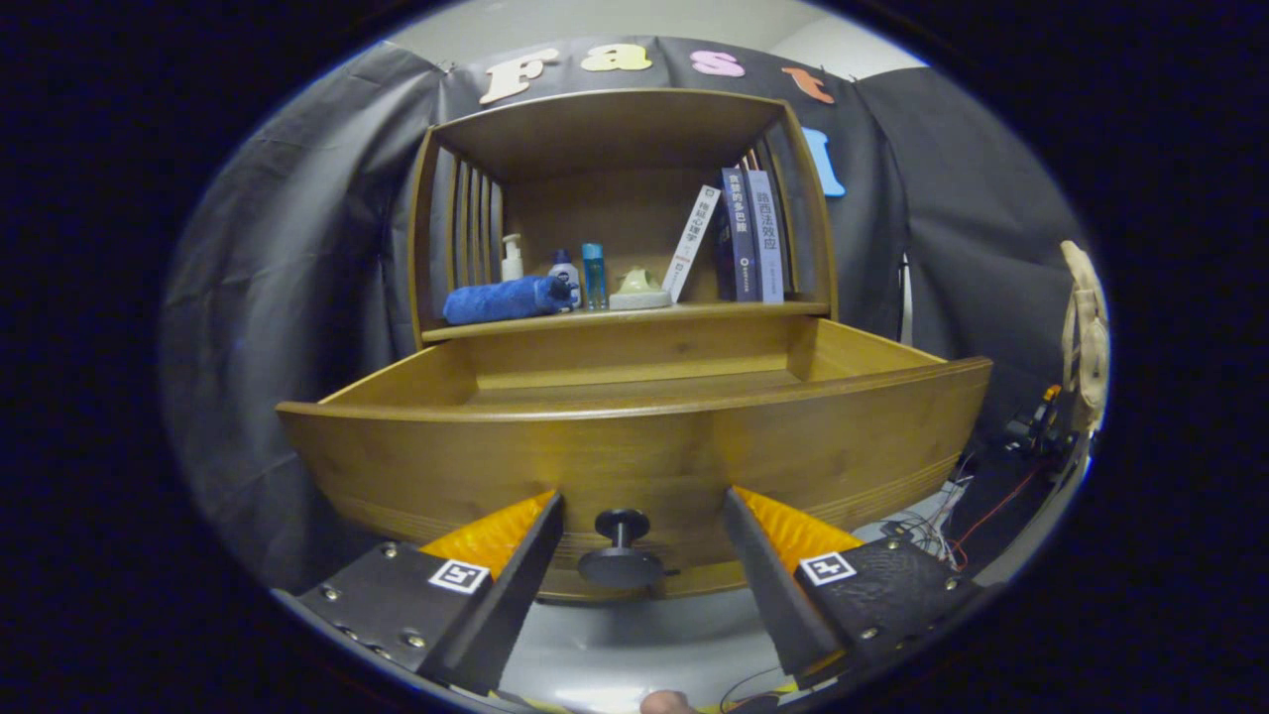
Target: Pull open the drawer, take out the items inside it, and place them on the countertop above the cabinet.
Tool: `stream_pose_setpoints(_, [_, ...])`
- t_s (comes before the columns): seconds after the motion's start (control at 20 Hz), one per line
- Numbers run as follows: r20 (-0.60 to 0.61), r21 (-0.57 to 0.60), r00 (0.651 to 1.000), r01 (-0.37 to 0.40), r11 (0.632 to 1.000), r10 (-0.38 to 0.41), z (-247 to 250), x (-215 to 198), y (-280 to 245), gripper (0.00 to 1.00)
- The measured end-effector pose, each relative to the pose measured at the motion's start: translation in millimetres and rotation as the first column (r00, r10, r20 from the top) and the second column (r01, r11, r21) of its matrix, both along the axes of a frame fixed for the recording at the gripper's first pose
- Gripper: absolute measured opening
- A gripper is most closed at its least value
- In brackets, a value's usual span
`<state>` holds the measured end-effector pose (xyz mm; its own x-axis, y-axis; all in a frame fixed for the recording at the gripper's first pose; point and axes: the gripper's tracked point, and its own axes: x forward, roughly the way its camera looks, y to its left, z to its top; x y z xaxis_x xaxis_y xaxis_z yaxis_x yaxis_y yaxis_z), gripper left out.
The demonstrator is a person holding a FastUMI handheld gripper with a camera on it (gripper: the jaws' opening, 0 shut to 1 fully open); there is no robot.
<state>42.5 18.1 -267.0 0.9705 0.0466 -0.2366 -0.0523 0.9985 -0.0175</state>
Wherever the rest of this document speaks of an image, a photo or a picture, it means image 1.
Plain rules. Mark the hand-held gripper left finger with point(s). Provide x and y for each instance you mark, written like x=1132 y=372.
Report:
x=511 y=605

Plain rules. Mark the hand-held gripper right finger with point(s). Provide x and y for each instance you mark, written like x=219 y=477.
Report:
x=773 y=595

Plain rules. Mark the wooden countertop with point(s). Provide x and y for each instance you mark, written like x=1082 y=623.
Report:
x=694 y=313

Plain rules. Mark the wooden cabinet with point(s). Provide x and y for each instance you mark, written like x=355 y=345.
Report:
x=615 y=129

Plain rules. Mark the folded blue towel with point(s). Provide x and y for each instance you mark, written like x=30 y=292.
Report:
x=501 y=299

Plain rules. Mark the black and orange device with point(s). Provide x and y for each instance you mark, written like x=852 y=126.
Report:
x=1041 y=421

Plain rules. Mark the clear blue bottle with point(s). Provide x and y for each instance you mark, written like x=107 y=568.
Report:
x=594 y=278

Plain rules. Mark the white bottle with blue cap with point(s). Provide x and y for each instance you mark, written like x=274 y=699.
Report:
x=563 y=268

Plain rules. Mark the white pump bottle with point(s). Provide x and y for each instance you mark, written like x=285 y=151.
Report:
x=512 y=262

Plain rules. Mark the pale purple book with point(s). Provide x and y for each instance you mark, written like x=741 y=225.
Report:
x=766 y=238

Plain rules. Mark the white book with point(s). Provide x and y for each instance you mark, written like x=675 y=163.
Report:
x=692 y=243

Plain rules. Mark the dark blue book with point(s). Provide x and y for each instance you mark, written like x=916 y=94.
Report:
x=739 y=233

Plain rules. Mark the beige cloth bag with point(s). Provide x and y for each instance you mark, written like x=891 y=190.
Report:
x=1089 y=337

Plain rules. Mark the black backdrop cloth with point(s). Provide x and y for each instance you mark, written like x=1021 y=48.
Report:
x=297 y=248

